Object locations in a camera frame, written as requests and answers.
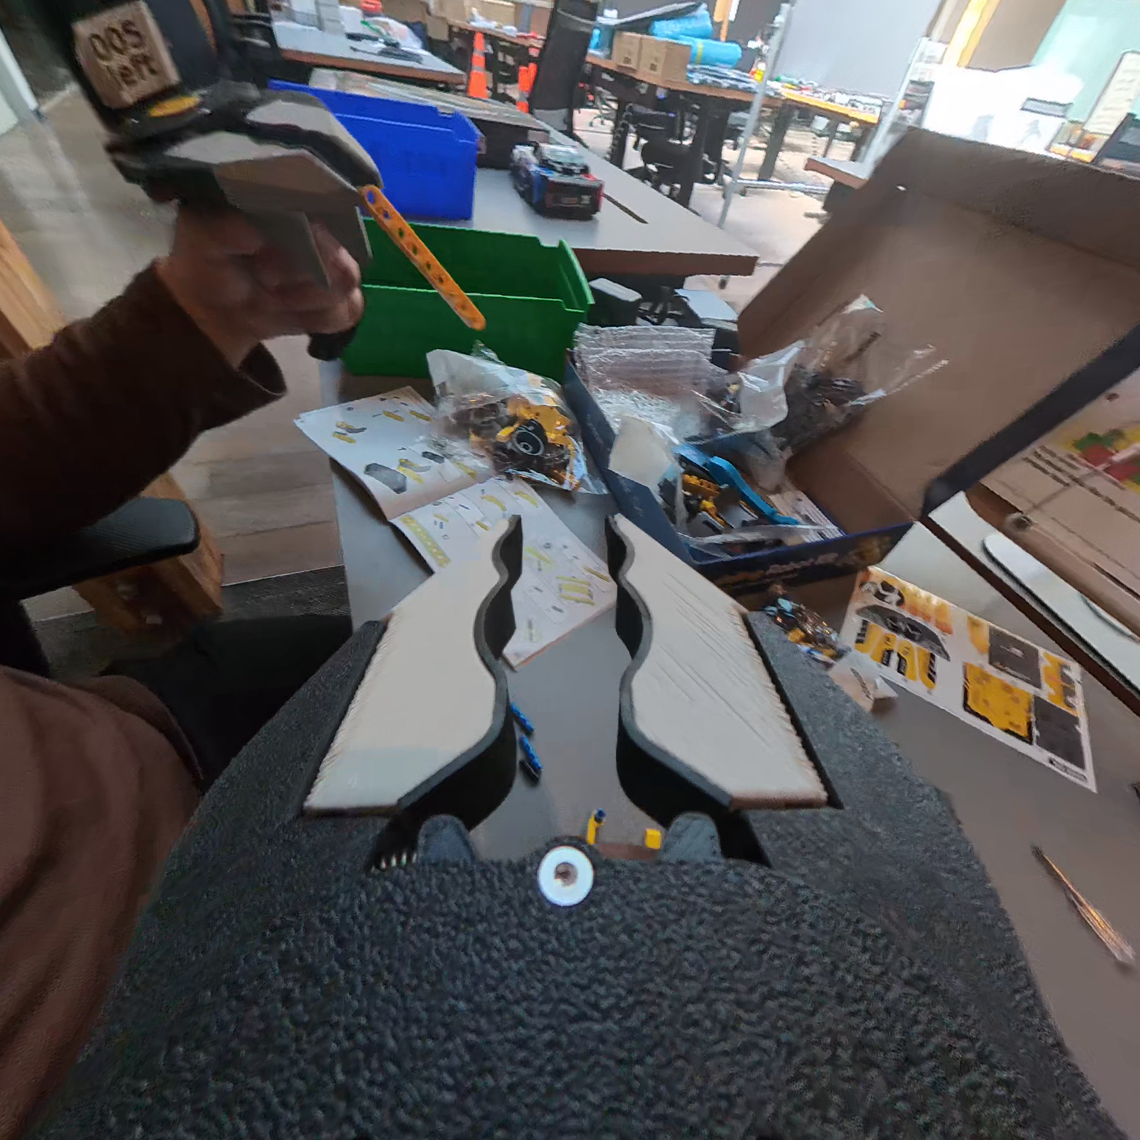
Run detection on background grey table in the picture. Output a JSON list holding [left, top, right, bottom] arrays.
[[272, 18, 469, 91], [307, 67, 759, 277]]

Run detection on clear bag of yellow beams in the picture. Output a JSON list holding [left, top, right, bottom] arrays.
[[427, 343, 607, 496]]

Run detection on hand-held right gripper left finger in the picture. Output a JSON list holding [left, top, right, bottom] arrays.
[[303, 515, 526, 834]]

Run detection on person's brown shirt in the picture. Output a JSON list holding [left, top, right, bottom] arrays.
[[0, 668, 201, 1140]]

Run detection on clear bag of small pins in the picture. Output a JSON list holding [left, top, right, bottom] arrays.
[[762, 588, 896, 709]]

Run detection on open instruction booklet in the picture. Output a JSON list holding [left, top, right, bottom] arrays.
[[295, 385, 618, 670]]

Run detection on blue plastic bin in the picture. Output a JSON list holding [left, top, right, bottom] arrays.
[[268, 81, 482, 223]]

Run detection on blue foam roll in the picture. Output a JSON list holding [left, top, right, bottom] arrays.
[[660, 5, 741, 68]]

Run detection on background wooden table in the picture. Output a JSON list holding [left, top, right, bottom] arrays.
[[584, 53, 884, 135]]

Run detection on large clear printed bag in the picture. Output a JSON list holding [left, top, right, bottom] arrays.
[[740, 299, 946, 447]]

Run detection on person's black pants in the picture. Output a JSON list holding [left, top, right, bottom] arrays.
[[108, 615, 357, 785]]

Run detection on green plastic bin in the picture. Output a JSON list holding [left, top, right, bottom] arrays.
[[342, 219, 593, 383]]

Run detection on blue cardboard kit box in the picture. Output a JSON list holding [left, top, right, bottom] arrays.
[[564, 129, 1140, 599]]

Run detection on clear bubble wrap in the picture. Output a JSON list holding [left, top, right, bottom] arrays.
[[574, 325, 741, 420]]

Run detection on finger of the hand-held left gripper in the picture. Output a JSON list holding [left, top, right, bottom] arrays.
[[163, 132, 365, 205], [250, 91, 386, 195]]

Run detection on large white label parts bag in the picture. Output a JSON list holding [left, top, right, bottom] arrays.
[[615, 393, 843, 545]]

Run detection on black chair armrest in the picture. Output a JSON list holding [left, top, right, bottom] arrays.
[[0, 497, 201, 679]]

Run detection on person's left hand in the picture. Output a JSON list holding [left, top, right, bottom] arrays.
[[161, 210, 368, 368]]

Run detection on instruction sign on white stand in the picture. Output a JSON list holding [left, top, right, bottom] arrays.
[[926, 330, 1140, 691]]

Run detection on whiteboard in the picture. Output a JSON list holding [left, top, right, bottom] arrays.
[[779, 0, 941, 91]]

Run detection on sticker sheet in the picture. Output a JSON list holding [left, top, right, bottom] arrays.
[[842, 568, 1098, 793]]

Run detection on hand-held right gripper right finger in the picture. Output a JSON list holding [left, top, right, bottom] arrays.
[[606, 515, 832, 839]]

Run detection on black office chair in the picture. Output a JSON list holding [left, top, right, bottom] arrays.
[[535, 0, 607, 135], [623, 102, 714, 207]]

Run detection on small clear handle screwdriver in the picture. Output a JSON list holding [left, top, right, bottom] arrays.
[[1032, 845, 1136, 968]]

